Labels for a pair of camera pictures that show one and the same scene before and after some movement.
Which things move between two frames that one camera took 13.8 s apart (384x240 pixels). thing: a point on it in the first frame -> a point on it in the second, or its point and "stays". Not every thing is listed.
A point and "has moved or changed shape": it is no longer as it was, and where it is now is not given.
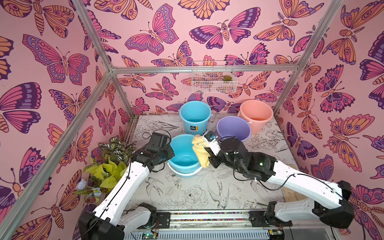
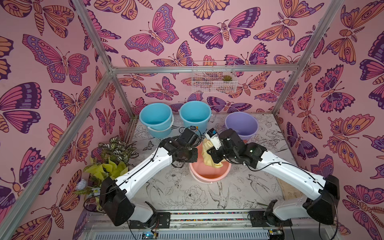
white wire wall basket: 214,77 stays
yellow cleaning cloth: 199,147 has moved or changed shape
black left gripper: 169,152 -> 194,157
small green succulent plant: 227,78 stays
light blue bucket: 196,114 stays
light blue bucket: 185,162 has moved or changed shape
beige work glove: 290,194 stays
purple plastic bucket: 232,126 has moved or changed shape
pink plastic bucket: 257,113 -> 200,170
